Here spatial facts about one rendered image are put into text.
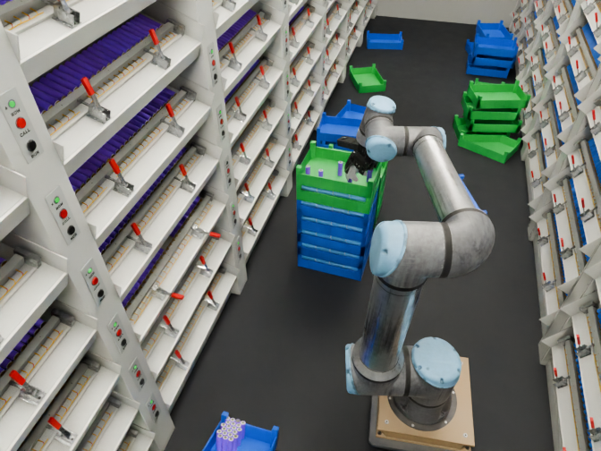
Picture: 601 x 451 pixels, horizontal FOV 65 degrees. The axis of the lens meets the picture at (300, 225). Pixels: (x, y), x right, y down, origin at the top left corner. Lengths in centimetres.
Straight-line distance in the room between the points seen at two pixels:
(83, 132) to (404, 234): 67
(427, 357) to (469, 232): 58
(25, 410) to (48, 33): 72
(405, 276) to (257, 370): 102
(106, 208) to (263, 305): 105
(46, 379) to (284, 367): 97
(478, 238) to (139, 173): 81
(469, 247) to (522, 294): 132
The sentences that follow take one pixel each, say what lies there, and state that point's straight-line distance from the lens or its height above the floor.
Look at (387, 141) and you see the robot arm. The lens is 144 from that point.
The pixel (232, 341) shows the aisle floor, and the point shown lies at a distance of 196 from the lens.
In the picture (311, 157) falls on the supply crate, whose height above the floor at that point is 49.
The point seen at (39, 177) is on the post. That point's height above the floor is 112.
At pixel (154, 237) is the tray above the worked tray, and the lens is 135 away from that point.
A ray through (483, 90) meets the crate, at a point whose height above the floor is 25.
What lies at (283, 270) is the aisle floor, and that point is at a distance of 217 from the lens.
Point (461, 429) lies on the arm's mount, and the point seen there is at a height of 12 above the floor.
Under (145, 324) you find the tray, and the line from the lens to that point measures 141.
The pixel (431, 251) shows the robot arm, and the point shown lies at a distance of 95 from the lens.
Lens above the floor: 162
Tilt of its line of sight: 43 degrees down
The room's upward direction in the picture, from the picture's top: 1 degrees counter-clockwise
